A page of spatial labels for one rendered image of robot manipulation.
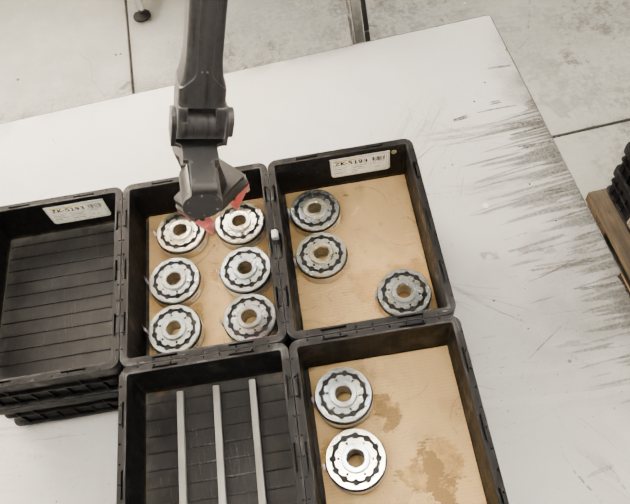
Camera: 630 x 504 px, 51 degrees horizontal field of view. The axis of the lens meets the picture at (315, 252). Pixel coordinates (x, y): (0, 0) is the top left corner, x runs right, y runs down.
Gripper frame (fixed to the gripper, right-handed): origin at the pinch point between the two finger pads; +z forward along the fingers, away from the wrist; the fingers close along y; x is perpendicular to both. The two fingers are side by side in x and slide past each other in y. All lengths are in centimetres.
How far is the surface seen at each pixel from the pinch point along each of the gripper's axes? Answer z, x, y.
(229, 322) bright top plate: 21.1, -4.0, -9.3
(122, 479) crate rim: 15.6, -11.5, -41.4
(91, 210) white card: 18.0, 36.0, -8.5
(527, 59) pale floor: 106, 18, 166
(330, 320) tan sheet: 24.2, -18.2, 3.4
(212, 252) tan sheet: 23.9, 11.2, 0.9
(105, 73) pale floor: 105, 162, 62
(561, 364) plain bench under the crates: 38, -57, 27
